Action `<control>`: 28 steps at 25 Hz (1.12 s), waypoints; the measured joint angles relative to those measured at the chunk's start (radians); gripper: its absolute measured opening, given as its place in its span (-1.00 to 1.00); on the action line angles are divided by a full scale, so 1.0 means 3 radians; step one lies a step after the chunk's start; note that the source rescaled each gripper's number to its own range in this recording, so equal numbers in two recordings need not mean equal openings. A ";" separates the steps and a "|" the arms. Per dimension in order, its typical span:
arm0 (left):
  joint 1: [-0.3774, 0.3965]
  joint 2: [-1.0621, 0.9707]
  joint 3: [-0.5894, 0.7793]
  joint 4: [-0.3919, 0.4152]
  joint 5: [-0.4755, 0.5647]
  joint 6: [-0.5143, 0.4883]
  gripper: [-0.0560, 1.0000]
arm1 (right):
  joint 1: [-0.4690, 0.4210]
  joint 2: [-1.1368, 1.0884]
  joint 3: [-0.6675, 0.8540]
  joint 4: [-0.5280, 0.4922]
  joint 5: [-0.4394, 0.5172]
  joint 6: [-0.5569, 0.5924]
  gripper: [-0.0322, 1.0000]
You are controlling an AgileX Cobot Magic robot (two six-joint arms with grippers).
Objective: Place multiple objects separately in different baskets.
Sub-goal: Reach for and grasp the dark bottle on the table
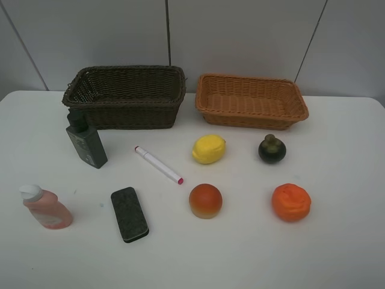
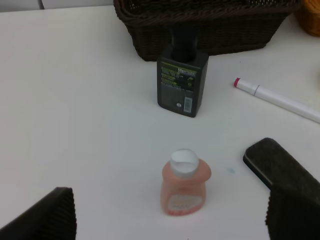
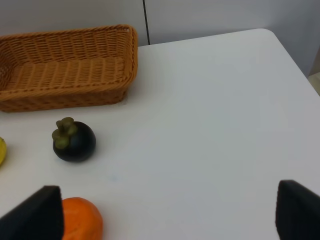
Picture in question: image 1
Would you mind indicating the pink bottle white cap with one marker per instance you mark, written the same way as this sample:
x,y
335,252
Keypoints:
x,y
45,207

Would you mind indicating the dark purple mangosteen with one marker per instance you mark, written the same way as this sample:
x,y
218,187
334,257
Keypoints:
x,y
271,150

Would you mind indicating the orange tangerine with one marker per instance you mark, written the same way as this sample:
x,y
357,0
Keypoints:
x,y
290,202

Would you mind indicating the red orange peach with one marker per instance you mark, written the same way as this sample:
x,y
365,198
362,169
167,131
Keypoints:
x,y
205,201

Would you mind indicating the dark grey whiteboard eraser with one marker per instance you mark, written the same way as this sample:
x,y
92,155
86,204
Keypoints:
x,y
129,215

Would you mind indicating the yellow lemon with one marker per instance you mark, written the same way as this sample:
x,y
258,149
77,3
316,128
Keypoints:
x,y
209,149

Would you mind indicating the dark green pump bottle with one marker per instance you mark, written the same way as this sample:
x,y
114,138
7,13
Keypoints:
x,y
85,139

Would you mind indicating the orange wicker basket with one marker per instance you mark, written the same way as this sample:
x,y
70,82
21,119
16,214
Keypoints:
x,y
249,102

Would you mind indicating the dark brown wicker basket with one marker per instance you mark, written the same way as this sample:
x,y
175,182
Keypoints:
x,y
127,97

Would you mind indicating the white marker pink caps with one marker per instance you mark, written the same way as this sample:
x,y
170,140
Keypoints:
x,y
159,165

